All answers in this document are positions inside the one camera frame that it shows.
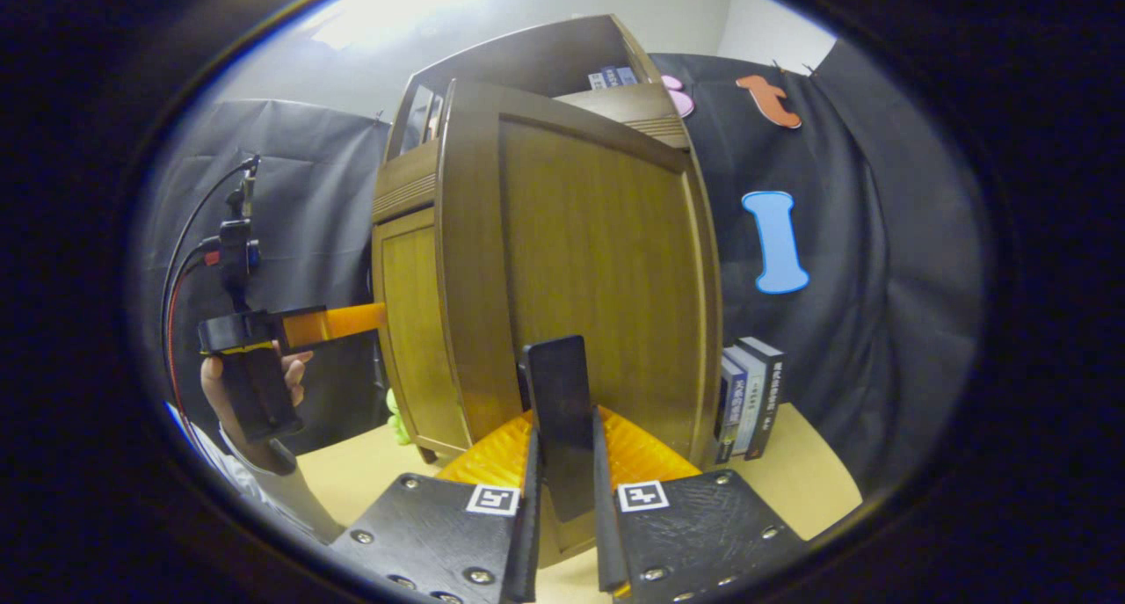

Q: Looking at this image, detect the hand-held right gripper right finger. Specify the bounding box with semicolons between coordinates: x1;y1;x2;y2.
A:
591;405;808;604

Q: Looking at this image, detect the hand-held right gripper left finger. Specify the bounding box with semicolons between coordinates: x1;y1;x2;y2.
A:
330;411;542;604

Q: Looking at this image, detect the wooden shoe cabinet door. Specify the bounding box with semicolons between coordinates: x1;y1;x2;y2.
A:
437;78;724;570
374;207;471;455

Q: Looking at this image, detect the black door handle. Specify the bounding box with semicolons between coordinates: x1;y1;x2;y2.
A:
520;335;599;524

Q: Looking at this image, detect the wooden double-door shoe cabinet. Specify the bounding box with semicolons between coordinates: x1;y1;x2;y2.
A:
369;13;726;464

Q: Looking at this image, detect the green frog plush toy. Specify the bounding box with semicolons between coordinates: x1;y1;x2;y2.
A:
385;389;412;445

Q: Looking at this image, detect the wooden drawer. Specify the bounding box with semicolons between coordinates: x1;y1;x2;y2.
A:
372;82;693;227

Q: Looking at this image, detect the blue-grey book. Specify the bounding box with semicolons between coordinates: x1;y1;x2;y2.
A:
714;355;748;464

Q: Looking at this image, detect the pale grey book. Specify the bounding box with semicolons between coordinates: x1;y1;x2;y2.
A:
725;345;767;457

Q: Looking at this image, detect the black hardcover book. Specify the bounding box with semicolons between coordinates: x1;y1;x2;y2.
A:
738;336;786;460

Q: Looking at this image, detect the black backdrop cloth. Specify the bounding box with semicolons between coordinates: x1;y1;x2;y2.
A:
149;37;985;499

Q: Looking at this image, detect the red cable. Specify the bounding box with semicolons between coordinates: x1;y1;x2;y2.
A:
165;251;221;411

